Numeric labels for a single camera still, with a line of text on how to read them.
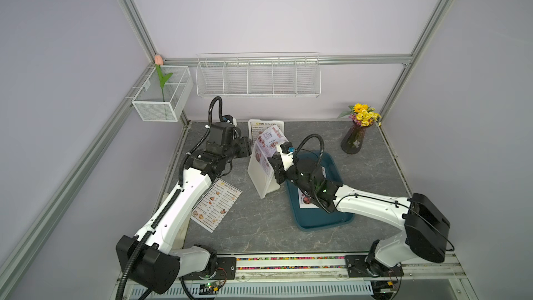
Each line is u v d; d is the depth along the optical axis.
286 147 0.63
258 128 0.94
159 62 0.89
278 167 0.68
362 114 0.89
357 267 0.74
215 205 0.89
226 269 0.73
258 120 0.93
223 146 0.56
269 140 0.79
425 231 0.42
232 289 0.71
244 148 0.67
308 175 0.56
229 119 0.67
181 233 0.81
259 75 1.02
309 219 0.83
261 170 0.84
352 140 1.01
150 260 0.37
